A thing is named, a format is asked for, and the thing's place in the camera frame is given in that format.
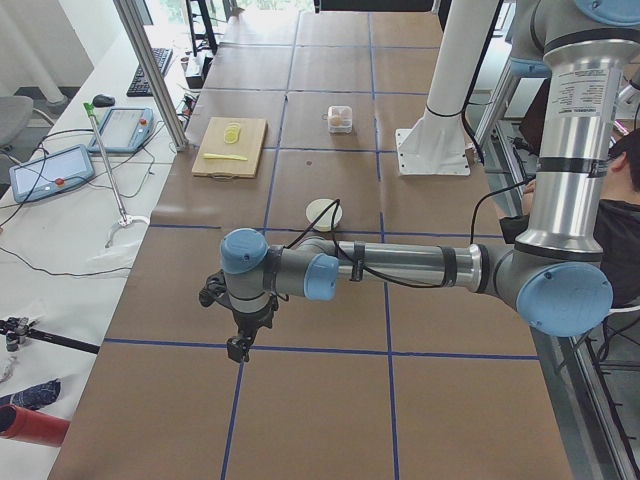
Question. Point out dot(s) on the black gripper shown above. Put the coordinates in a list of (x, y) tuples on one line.
[(251, 320)]

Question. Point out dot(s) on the white round bowl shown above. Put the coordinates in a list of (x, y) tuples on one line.
[(326, 214)]

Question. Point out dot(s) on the clear plastic egg box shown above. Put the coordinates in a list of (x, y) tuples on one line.
[(342, 111)]

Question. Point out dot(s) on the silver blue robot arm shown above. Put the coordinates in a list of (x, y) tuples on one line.
[(570, 263)]

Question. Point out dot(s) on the reacher grabber stick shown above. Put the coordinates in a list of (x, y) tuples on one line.
[(125, 219)]

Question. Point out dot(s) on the yellow plastic knife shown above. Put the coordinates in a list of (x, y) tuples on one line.
[(230, 157)]

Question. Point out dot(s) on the lemon slice one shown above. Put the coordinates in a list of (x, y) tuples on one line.
[(231, 140)]

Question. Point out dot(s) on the lemon slice two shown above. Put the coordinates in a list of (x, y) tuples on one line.
[(232, 131)]

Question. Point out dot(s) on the bamboo cutting board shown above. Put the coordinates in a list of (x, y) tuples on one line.
[(252, 134)]

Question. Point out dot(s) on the small black tripod stand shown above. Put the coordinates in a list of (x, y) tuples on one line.
[(18, 329)]

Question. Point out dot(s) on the red cylinder bottle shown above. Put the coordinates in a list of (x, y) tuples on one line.
[(24, 425)]

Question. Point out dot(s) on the far blue teach pendant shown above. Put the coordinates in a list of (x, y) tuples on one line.
[(123, 130)]

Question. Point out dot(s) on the blue teach pendant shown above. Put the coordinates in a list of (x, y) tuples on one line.
[(123, 130), (51, 175)]

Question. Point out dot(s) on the near blue teach pendant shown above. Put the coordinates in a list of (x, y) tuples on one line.
[(51, 175)]

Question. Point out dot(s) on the black computer mouse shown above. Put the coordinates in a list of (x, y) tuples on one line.
[(103, 101)]

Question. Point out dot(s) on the white chair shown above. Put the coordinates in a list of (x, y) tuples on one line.
[(625, 310)]

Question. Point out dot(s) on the seated person in black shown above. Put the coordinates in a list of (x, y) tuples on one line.
[(616, 227)]

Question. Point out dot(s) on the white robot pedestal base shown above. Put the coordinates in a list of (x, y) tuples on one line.
[(435, 145)]

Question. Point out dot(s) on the aluminium frame post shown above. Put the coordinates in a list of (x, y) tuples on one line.
[(132, 23)]

